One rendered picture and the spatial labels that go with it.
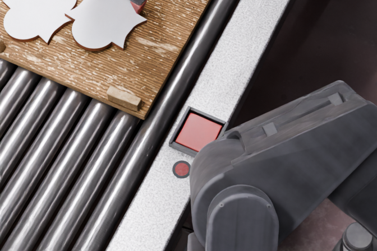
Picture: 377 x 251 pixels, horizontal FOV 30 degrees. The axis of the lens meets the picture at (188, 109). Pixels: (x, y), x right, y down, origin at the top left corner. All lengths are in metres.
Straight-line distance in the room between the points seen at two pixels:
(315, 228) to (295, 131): 1.70
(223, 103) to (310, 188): 0.80
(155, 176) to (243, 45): 0.29
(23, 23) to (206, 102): 0.35
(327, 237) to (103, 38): 1.10
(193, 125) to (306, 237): 0.99
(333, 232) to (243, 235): 1.72
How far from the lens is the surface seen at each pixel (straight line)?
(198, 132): 1.17
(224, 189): 0.41
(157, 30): 1.25
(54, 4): 1.29
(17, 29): 1.28
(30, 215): 1.15
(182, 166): 1.16
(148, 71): 1.21
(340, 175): 0.41
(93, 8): 1.27
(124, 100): 1.16
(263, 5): 1.31
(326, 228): 2.11
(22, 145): 1.21
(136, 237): 1.12
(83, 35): 1.24
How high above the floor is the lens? 1.99
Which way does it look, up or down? 64 degrees down
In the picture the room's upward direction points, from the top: straight up
